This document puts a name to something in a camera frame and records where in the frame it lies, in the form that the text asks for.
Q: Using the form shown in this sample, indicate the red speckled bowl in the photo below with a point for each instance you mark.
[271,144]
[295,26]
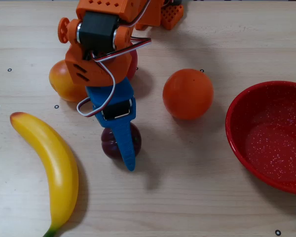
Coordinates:
[273,148]

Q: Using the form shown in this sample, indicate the dark purple plum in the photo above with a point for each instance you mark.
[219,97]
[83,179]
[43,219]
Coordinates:
[108,145]

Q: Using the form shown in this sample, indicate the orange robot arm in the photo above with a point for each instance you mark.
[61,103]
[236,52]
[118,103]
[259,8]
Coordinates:
[101,7]

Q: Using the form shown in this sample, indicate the red apple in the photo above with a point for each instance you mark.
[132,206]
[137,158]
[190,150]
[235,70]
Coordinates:
[133,64]

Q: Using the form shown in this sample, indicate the yellow orange peach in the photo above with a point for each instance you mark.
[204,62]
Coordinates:
[59,84]

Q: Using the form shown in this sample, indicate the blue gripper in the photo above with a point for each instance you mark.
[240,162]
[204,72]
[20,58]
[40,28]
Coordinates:
[121,96]

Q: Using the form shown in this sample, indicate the yellow banana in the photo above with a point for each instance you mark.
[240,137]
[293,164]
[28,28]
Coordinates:
[56,163]

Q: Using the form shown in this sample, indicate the orange fruit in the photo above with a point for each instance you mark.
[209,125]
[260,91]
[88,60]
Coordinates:
[187,95]

